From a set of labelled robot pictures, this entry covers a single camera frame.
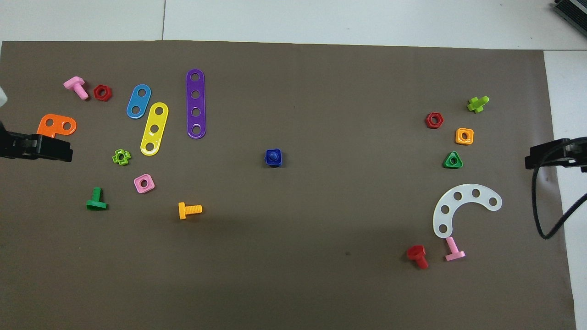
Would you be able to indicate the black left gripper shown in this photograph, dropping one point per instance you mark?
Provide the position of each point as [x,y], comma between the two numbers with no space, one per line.
[18,145]

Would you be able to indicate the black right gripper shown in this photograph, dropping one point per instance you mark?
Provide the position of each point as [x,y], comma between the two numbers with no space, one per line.
[579,149]

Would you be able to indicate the blue square plastic nut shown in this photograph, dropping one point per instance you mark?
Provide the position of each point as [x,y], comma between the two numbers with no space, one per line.
[267,161]

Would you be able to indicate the orange three-hole plastic plate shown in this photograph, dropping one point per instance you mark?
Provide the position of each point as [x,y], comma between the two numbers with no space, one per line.
[57,123]

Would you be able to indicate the lime cross-shaped plastic nut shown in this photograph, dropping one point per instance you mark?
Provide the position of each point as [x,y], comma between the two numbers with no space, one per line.
[114,157]

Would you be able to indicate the pink plastic bolt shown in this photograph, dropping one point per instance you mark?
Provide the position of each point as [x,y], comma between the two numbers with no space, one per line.
[74,84]
[455,255]

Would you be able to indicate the red hexagonal plastic nut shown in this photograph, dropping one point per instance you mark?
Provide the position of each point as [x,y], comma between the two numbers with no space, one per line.
[96,93]
[428,120]

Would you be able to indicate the green plastic bolt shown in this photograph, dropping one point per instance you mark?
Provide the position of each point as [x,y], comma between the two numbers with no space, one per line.
[96,205]

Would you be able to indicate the lime plastic bolt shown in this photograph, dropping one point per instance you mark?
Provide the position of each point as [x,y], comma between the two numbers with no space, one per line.
[477,104]

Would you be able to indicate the white curved five-hole plate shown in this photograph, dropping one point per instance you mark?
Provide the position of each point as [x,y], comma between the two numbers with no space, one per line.
[467,193]

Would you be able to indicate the orange square plastic nut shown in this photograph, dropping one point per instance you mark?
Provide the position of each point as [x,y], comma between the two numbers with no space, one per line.
[458,141]

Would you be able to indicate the blue two-hole plastic plate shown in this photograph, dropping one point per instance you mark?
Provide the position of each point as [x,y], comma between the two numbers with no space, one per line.
[139,101]

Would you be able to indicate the pink square plastic nut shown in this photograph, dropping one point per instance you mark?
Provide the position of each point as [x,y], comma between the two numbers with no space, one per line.
[150,187]

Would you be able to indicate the green triangular plastic nut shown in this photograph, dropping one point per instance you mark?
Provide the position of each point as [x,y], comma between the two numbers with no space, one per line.
[447,165]

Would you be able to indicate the yellow three-hole plastic plate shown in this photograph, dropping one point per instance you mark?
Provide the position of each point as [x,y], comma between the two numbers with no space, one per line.
[157,119]

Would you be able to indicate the dark finned metal box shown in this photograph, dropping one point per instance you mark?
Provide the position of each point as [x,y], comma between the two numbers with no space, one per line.
[573,10]

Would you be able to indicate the purple four-hole plastic plate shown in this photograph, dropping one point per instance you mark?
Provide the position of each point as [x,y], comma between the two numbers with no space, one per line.
[196,103]

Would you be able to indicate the orange plastic bolt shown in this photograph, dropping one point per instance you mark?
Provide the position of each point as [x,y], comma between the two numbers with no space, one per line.
[190,210]

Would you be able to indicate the red plastic bolt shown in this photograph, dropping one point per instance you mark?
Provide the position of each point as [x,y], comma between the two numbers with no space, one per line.
[416,252]

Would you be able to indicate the brown table mat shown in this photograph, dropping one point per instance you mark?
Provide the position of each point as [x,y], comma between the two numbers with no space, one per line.
[293,256]

